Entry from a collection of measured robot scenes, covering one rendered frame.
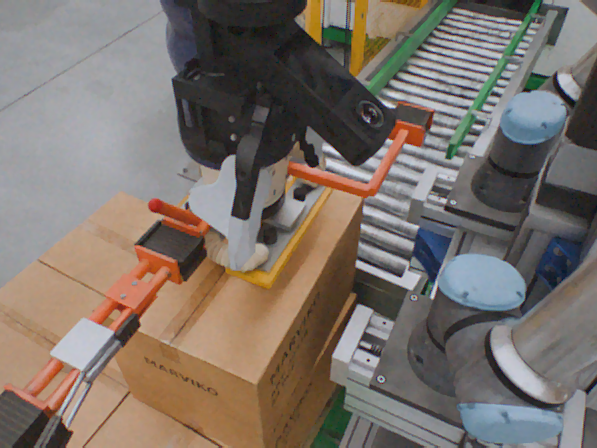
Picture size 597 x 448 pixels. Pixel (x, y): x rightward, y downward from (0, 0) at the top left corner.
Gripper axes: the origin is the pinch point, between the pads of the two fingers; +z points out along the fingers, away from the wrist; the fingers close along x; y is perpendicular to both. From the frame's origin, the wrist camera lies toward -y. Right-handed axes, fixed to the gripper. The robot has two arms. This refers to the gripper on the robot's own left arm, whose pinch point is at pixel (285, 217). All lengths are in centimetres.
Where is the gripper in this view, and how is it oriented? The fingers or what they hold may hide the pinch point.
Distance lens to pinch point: 46.4
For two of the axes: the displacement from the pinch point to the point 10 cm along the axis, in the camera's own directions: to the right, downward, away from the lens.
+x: -4.4, 6.4, -6.3
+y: -9.0, -3.1, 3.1
